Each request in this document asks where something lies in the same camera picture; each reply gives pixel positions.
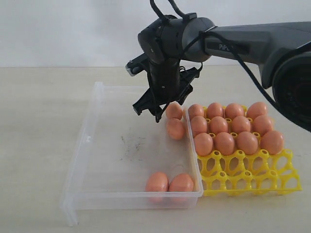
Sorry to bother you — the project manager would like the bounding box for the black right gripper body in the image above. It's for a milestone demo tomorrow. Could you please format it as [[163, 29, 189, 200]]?
[[147, 59, 202, 123]]

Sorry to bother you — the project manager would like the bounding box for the brown egg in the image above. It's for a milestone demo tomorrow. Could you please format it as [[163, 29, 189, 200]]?
[[214, 132, 235, 155], [190, 116, 207, 137], [225, 103, 244, 120], [231, 116, 251, 134], [209, 116, 229, 135], [188, 103, 205, 120], [246, 102, 268, 119], [236, 132, 258, 155], [145, 172, 169, 192], [260, 131, 284, 155], [168, 173, 194, 192], [252, 115, 274, 136], [166, 118, 185, 140], [165, 102, 183, 120], [194, 133, 213, 156], [207, 102, 224, 119]]

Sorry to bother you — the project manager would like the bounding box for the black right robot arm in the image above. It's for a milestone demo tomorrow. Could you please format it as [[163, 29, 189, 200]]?
[[126, 15, 311, 131]]

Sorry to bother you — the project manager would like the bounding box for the clear plastic storage box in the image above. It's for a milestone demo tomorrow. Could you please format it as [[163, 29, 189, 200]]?
[[60, 82, 203, 226]]

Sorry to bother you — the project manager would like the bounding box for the yellow plastic egg tray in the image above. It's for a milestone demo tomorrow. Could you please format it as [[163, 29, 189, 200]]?
[[192, 148, 302, 197]]

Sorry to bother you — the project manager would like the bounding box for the black camera cable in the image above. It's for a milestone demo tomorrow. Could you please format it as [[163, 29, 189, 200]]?
[[145, 0, 311, 123]]

